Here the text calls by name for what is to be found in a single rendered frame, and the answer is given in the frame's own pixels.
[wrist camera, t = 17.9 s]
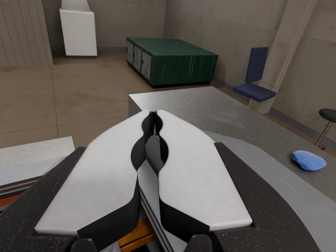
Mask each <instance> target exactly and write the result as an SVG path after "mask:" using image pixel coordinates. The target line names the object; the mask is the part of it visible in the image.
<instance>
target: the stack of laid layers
mask: <svg viewBox="0 0 336 252"><path fill-rule="evenodd" d="M41 177H43V175H42V176H38V177H34V178H30V179H25V180H21V181H17V182H13V183H9V184H5V185H1V186H0V199H1V198H5V197H9V196H12V195H16V194H20V193H23V192H24V191H26V190H27V189H28V188H29V187H30V186H32V185H33V184H34V183H35V182H36V181H38V180H39V179H40V178H41ZM139 190H140V197H141V207H142V209H143V211H144V213H145V215H146V217H147V219H148V221H149V223H150V225H151V227H152V229H153V231H154V233H155V235H156V237H157V240H158V242H159V244H160V246H161V248H162V250H163V252H174V250H173V248H172V246H171V244H170V243H169V241H168V239H167V237H166V235H165V233H164V231H163V229H162V227H161V225H160V224H159V222H158V220H157V218H156V216H155V214H154V212H153V210H152V208H151V206H150V205H149V203H148V201H147V199H146V197H145V195H144V193H143V191H142V189H141V188H140V187H139ZM115 246H116V249H117V252H121V250H120V247H119V244H118V241H116V242H115Z"/></svg>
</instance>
